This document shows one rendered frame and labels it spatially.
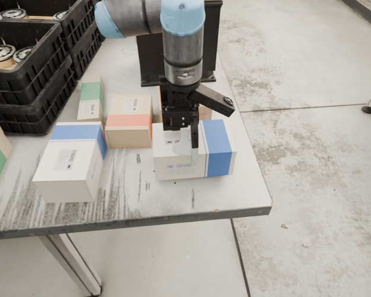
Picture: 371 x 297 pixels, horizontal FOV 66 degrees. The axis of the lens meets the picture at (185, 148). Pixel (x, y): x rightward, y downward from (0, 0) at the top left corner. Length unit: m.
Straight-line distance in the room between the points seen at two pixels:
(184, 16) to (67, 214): 0.52
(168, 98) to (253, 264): 1.00
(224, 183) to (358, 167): 1.32
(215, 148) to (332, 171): 1.27
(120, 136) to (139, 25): 0.32
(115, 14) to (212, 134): 0.35
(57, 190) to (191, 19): 0.48
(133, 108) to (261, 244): 0.94
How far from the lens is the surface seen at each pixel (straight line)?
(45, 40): 0.96
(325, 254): 1.56
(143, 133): 0.80
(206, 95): 0.61
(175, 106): 0.62
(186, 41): 0.53
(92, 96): 0.97
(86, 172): 0.70
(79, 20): 1.21
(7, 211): 0.83
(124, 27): 0.64
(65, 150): 0.77
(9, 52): 1.10
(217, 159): 0.70
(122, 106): 0.88
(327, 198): 1.74
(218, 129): 0.74
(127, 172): 0.79
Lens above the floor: 1.30
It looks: 46 degrees down
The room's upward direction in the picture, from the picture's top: straight up
